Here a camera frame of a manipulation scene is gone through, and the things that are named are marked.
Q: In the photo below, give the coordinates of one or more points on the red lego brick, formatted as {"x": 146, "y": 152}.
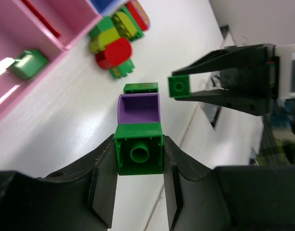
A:
{"x": 41, "y": 17}

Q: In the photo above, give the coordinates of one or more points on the green and lime lego stack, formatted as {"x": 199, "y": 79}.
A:
{"x": 28, "y": 64}

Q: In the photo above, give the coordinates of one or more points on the small pink bin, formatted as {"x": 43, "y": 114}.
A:
{"x": 72, "y": 18}

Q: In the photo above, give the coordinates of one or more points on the purple arch lego brick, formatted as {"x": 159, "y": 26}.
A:
{"x": 138, "y": 108}

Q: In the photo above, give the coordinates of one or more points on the purple-blue bin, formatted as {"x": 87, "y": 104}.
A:
{"x": 105, "y": 7}

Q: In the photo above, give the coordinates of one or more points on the purple oval green lego cluster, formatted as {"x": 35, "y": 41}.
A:
{"x": 133, "y": 88}

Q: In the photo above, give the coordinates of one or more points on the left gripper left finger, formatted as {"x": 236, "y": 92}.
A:
{"x": 100, "y": 167}

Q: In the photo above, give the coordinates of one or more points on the green square lego brick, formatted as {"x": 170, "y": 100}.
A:
{"x": 139, "y": 148}

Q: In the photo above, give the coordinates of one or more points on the large pink bin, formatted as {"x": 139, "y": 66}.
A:
{"x": 27, "y": 48}

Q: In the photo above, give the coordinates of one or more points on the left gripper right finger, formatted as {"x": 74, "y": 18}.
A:
{"x": 189, "y": 188}

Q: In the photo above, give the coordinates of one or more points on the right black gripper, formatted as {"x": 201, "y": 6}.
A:
{"x": 279, "y": 84}

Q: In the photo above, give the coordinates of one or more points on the red oval lime lego cluster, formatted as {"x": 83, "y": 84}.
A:
{"x": 110, "y": 43}

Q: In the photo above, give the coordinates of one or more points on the small green lego brick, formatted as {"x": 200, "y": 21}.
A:
{"x": 179, "y": 86}

